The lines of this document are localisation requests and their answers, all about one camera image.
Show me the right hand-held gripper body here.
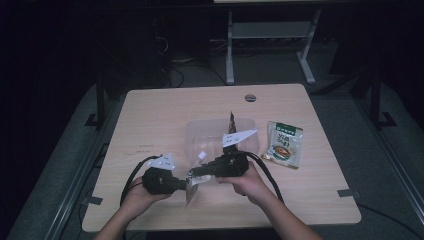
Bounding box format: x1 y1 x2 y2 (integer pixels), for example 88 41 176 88
199 127 259 179

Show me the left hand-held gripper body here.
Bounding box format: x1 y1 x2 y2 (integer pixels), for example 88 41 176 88
141 152 188 196

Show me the clear plastic container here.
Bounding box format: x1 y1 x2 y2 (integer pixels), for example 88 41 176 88
184 117 261 169

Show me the person's left hand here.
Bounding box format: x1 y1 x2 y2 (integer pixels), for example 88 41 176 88
119 175 173 215

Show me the person's right hand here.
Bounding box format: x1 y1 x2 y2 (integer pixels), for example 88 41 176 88
215 161 278 207

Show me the green snack packet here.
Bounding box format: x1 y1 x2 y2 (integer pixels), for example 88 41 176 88
260 120 305 171

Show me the grey tape strip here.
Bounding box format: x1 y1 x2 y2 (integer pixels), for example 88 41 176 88
81 196 104 206
336 188 362 199

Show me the black metal stand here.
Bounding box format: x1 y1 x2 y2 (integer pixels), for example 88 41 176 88
369 68 398 130
84 74 108 132

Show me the left hand-held gripper cable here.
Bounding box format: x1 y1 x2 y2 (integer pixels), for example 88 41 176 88
119 154 163 207

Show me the hand-held gripper cable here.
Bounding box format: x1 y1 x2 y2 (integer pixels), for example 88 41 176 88
119 154 163 207
244 151 286 205

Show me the right hand-held gripper cable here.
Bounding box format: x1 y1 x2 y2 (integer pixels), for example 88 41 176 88
244 151 286 205

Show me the black floor cable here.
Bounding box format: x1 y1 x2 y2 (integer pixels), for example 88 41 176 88
165 61 228 88
357 202 424 240

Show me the white metal desk frame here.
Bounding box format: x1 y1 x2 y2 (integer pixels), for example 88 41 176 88
224 8 323 86

